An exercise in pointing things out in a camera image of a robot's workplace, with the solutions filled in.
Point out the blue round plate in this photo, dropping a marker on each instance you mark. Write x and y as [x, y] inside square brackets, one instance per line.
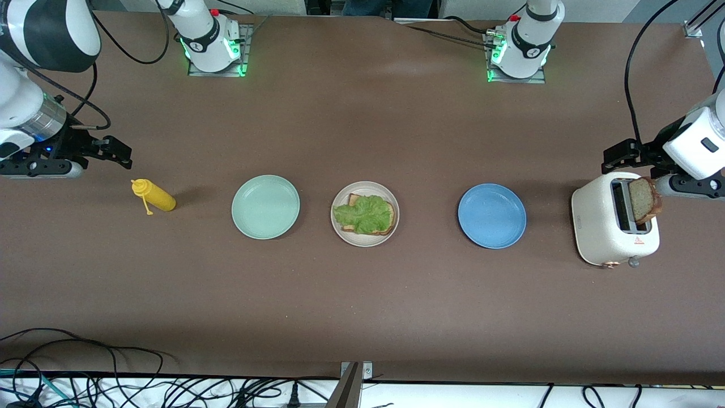
[491, 216]

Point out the small metal bracket plate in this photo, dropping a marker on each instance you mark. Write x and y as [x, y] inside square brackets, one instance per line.
[367, 371]

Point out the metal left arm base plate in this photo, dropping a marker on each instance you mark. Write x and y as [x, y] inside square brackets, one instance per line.
[515, 80]

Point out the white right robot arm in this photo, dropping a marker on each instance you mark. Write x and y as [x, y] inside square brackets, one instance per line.
[45, 34]

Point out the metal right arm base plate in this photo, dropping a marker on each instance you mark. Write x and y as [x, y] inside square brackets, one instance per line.
[247, 45]

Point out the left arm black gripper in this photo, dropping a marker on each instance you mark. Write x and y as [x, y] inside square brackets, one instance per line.
[647, 152]

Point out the person in blue jeans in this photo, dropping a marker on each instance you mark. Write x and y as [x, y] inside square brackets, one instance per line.
[391, 7]

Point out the green lettuce leaf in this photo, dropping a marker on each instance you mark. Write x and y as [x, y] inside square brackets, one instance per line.
[362, 215]

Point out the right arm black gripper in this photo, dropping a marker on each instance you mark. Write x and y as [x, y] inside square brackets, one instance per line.
[77, 144]

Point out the grey metal beam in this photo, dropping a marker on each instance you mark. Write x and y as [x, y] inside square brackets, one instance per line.
[348, 394]

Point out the white two-slot toaster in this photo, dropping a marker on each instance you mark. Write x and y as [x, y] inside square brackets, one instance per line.
[595, 226]

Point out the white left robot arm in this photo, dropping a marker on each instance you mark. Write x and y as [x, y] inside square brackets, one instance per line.
[529, 54]

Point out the mint green round plate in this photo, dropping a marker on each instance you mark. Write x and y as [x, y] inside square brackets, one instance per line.
[266, 207]

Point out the black power plug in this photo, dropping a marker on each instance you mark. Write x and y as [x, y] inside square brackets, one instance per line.
[294, 399]

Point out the beige round plate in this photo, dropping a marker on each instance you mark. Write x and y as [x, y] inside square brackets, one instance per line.
[362, 242]

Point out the brown toasted bread slice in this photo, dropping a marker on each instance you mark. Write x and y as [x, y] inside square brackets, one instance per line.
[643, 201]
[354, 199]

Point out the short aluminium frame profile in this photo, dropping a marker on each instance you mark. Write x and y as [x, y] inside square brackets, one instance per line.
[691, 29]

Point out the yellow mustard squeeze bottle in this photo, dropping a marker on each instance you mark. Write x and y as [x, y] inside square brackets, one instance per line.
[158, 198]

